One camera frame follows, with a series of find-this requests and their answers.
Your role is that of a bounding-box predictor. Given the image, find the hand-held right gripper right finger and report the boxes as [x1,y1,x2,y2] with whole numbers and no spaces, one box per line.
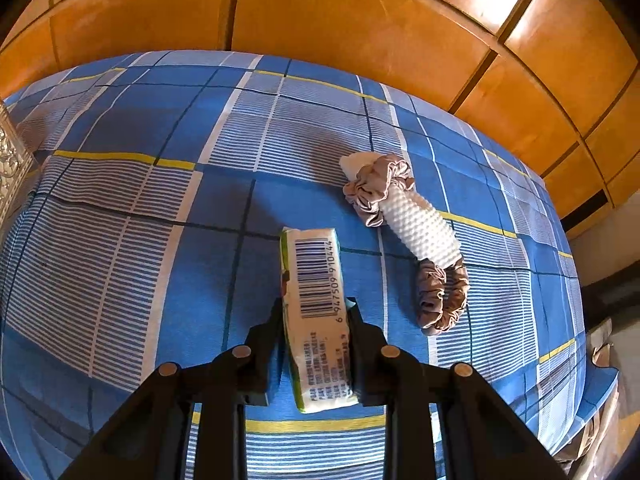
[345,300,568,480]

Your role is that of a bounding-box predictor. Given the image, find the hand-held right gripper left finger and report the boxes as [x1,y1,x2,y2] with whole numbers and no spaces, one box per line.
[57,297,286,480]

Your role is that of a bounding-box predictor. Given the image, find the pocket tissue pack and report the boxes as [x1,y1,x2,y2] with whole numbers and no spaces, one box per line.
[279,226,362,414]

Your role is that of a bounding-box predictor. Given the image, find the brown scrunchie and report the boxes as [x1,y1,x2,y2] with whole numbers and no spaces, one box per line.
[342,155,416,228]
[416,257,471,337]

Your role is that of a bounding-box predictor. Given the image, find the white cloth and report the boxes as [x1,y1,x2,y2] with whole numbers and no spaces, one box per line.
[340,154,463,267]

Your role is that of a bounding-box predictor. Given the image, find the blue plaid bed sheet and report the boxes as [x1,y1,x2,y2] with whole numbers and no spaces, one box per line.
[0,50,621,480]

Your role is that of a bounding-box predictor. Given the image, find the wooden wardrobe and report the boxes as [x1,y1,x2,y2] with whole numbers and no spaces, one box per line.
[0,0,640,241]

